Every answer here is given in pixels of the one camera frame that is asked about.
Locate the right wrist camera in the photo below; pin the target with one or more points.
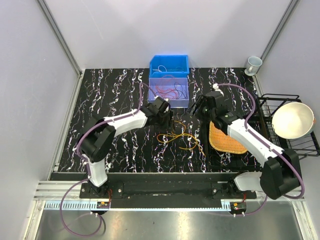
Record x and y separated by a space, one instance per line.
217 90

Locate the white ceramic mug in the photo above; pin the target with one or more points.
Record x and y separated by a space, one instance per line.
252 66

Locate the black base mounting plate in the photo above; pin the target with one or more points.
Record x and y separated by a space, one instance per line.
166 190

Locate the woven orange bamboo mat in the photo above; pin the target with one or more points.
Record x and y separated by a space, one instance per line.
224 143

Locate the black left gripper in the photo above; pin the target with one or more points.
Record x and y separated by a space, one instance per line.
168 125

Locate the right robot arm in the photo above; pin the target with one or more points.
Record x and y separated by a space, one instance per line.
281 172

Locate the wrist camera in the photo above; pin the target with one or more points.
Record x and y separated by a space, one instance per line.
217 90
158 99

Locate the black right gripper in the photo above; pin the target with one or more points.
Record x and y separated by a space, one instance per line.
201 102

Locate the black wire dish rack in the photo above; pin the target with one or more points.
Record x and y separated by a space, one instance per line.
267 104

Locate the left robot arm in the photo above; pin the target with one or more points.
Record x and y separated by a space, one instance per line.
98 134

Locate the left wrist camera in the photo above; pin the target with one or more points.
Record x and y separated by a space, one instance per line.
158 99

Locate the large white bowl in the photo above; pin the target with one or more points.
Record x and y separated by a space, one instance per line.
293 120

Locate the lavender plastic tray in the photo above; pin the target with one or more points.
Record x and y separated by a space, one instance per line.
176 89

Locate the black plastic tray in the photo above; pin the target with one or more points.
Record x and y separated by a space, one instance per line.
218 161

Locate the blue plastic bin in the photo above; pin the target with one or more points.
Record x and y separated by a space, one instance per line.
175 65

